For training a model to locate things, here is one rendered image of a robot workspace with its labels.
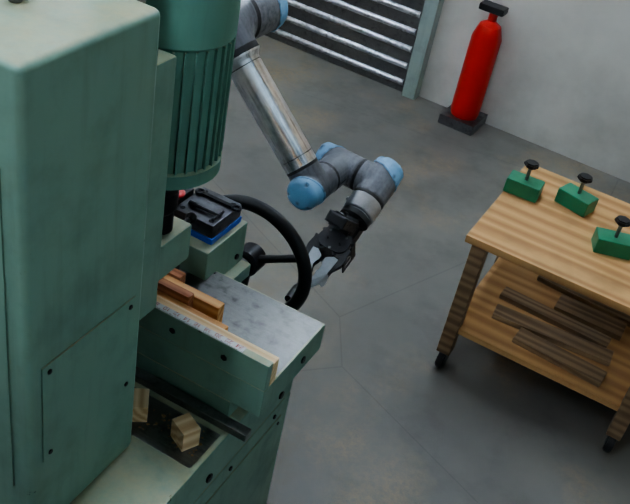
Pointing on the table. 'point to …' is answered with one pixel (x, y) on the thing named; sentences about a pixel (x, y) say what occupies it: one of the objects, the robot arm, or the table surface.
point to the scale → (200, 327)
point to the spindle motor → (198, 84)
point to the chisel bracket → (174, 247)
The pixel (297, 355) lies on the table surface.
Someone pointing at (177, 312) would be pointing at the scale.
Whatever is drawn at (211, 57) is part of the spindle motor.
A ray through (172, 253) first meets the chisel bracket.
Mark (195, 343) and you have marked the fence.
